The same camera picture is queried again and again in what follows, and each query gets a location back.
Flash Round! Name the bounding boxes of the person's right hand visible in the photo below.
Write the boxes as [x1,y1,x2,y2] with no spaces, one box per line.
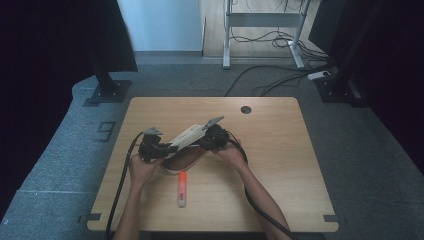
[211,140,250,172]

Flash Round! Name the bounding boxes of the person's left hand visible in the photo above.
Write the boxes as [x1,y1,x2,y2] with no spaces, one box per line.
[128,152,163,190]

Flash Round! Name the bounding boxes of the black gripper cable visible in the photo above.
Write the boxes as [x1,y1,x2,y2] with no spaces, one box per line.
[105,131,145,240]
[226,130,301,240]

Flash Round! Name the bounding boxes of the black floor cables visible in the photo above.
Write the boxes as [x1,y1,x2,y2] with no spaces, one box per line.
[223,28,338,98]

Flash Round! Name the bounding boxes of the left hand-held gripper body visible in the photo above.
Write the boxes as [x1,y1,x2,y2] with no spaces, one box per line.
[137,126,168,164]

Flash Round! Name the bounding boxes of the white pencil case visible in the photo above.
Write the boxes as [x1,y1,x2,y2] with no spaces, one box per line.
[160,123,218,176]

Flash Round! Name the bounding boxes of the black curtain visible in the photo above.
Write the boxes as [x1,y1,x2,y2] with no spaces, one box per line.
[0,0,139,221]

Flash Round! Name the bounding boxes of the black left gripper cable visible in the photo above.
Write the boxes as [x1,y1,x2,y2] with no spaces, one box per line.
[105,131,145,240]

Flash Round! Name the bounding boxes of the white power strip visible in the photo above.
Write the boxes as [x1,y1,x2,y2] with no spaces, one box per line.
[306,70,332,81]

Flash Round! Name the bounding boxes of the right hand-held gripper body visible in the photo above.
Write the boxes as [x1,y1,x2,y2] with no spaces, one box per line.
[201,115,232,152]

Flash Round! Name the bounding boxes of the orange highlighter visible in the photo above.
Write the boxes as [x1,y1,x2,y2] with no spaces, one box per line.
[177,170,188,209]

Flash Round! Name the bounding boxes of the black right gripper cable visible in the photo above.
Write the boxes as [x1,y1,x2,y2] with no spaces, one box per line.
[226,130,301,240]

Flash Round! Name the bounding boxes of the white metal desk frame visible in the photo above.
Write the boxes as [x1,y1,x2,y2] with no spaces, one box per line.
[222,0,313,70]

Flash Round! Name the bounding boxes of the black stand with base plate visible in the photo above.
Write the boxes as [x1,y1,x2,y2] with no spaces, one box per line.
[87,49,133,105]
[313,0,369,108]

